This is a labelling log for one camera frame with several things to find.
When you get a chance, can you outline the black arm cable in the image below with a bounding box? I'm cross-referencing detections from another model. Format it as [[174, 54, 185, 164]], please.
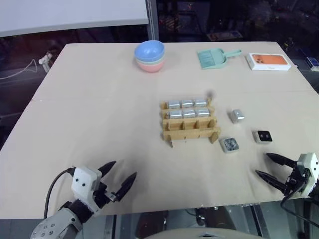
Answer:
[[43, 168, 76, 219], [280, 184, 319, 230]]

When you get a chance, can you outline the blue plastic bowl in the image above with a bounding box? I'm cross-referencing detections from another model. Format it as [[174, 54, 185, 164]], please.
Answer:
[[134, 40, 166, 62]]

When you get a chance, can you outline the teal plastic dustpan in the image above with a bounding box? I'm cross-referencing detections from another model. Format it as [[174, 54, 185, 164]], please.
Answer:
[[197, 48, 243, 71]]

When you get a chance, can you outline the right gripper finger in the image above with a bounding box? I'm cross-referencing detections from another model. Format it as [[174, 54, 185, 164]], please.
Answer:
[[255, 169, 288, 194], [266, 152, 298, 168]]

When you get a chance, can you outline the green plastic bowl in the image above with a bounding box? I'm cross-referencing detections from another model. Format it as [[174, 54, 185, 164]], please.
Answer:
[[135, 55, 166, 66]]

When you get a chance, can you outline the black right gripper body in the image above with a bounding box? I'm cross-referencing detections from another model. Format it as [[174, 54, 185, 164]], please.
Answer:
[[283, 161, 310, 196]]

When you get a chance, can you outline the white orange phone box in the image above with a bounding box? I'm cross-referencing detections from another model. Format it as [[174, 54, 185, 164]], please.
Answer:
[[246, 52, 293, 71]]

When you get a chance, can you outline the grey metal post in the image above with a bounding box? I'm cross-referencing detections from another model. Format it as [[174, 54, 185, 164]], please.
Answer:
[[145, 0, 159, 42]]

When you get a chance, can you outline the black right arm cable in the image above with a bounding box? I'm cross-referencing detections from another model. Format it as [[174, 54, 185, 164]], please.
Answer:
[[280, 184, 319, 230]]

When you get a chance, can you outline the pink plastic bowl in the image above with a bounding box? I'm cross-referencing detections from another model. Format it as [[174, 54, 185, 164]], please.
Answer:
[[136, 59, 166, 73]]

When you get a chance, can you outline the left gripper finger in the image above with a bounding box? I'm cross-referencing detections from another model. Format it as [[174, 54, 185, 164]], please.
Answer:
[[97, 160, 117, 178], [115, 171, 138, 202]]

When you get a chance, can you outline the pale rounded robot torso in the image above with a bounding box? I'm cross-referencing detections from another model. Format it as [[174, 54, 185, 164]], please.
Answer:
[[141, 226, 260, 239]]

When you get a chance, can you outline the white table clamp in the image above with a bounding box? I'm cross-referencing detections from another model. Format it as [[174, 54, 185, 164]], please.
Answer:
[[38, 52, 53, 73]]

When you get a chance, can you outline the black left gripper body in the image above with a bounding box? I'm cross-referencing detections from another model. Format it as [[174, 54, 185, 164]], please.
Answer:
[[92, 177, 118, 209]]

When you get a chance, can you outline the white board panel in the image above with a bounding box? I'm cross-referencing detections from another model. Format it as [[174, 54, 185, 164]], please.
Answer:
[[0, 0, 149, 39]]

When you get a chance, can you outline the wooden slotted rack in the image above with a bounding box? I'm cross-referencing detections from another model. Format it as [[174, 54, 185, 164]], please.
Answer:
[[159, 96, 222, 148]]

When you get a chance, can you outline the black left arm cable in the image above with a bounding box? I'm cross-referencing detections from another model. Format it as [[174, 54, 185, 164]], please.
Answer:
[[43, 168, 76, 219]]

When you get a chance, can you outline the small black white cube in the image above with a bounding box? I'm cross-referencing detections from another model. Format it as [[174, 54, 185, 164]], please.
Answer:
[[252, 129, 274, 144]]

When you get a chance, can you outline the white cable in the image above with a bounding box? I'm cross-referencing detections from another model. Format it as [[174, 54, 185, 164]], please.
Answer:
[[0, 59, 40, 81]]

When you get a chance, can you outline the blue background box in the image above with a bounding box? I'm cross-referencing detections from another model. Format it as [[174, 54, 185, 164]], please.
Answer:
[[306, 56, 319, 69]]

